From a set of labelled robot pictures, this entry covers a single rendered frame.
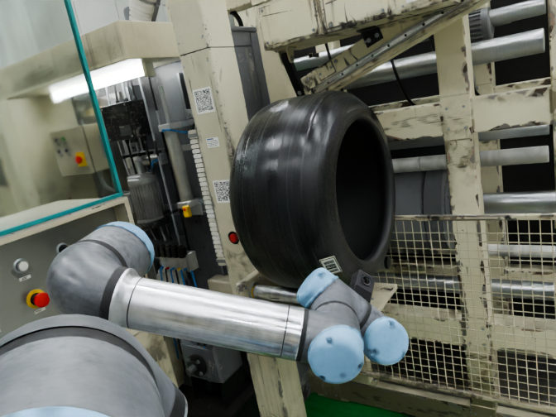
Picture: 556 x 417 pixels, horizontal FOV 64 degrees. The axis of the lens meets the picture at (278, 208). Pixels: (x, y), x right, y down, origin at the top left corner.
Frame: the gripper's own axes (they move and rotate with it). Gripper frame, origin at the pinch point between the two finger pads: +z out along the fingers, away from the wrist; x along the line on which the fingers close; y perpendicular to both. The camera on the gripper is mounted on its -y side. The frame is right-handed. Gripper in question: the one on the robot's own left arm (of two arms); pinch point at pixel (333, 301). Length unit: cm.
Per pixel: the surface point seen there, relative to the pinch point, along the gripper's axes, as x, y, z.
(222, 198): -36, -11, 42
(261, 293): -10.1, 8.4, 34.4
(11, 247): -75, 31, 22
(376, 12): -27, -77, 13
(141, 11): -103, -61, 76
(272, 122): -35.2, -31.9, 9.9
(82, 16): -516, -272, 914
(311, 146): -24.1, -28.8, -0.7
